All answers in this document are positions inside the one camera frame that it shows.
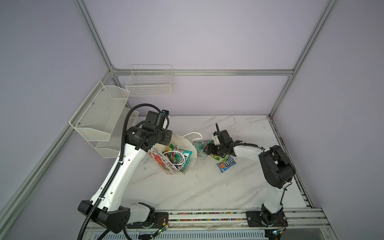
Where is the white floral paper bag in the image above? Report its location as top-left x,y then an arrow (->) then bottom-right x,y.
148,132 -> 203,175

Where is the green Fox's spring tea bag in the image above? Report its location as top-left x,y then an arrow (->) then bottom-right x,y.
210,154 -> 230,162

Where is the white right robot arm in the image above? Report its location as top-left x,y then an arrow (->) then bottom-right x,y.
204,124 -> 296,227

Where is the aluminium cage frame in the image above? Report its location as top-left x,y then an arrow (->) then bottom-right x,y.
1,1 -> 338,238

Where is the teal Fox's large candy bag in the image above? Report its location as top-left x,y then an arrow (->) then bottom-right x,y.
165,144 -> 193,172

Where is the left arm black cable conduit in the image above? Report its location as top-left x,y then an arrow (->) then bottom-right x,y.
76,103 -> 163,240

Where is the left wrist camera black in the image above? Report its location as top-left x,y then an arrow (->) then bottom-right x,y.
142,110 -> 170,132

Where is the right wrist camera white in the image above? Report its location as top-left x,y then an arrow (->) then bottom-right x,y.
212,135 -> 220,145

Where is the white mesh wall basket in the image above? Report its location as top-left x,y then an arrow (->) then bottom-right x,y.
69,82 -> 130,159

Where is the white wire wall basket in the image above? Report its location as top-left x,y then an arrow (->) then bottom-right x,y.
126,65 -> 174,97

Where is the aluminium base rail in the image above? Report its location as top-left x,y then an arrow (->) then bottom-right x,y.
84,208 -> 337,240

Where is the blue m&m's packet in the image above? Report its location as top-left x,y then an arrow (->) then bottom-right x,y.
217,156 -> 237,173

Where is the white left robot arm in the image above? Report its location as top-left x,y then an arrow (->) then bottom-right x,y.
78,124 -> 172,240

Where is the teal Fox's mint blossom bag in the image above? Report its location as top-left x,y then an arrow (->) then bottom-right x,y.
192,140 -> 210,157

